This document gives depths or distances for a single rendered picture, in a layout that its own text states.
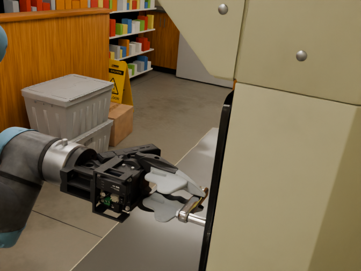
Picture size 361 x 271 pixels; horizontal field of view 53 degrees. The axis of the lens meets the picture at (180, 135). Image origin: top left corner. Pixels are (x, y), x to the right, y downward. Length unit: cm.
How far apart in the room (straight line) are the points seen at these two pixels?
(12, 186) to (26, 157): 5
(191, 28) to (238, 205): 19
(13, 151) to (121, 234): 35
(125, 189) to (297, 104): 27
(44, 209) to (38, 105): 73
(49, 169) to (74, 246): 172
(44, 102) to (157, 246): 197
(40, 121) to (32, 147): 219
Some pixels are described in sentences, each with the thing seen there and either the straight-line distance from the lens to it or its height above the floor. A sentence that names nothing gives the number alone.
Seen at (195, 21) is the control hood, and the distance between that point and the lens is 37.
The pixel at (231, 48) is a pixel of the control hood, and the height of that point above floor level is 144.
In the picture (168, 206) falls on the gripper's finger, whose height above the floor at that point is 118.
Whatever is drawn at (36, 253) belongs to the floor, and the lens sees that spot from 230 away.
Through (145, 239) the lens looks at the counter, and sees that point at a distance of 88.
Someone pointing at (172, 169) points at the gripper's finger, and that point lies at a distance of 55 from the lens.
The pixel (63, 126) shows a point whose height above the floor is 46.
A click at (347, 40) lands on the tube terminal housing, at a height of 146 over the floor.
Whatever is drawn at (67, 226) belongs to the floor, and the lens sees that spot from 245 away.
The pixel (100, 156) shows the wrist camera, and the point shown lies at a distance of 60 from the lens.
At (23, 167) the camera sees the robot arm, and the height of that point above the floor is 120.
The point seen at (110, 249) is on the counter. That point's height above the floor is 94.
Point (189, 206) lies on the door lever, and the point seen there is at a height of 121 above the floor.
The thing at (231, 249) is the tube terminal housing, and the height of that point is 122.
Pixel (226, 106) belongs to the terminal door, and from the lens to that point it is 38.
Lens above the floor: 150
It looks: 24 degrees down
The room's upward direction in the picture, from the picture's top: 6 degrees clockwise
